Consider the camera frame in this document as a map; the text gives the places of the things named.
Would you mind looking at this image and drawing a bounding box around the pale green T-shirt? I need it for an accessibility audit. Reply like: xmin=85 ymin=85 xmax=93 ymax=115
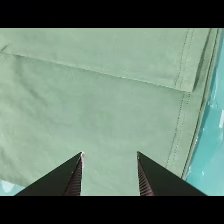
xmin=0 ymin=27 xmax=224 ymax=197

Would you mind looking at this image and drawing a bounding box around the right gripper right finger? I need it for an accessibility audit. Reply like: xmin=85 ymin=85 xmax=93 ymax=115
xmin=136 ymin=150 xmax=207 ymax=197

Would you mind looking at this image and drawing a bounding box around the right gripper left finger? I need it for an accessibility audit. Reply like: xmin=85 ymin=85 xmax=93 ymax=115
xmin=14 ymin=151 xmax=84 ymax=197

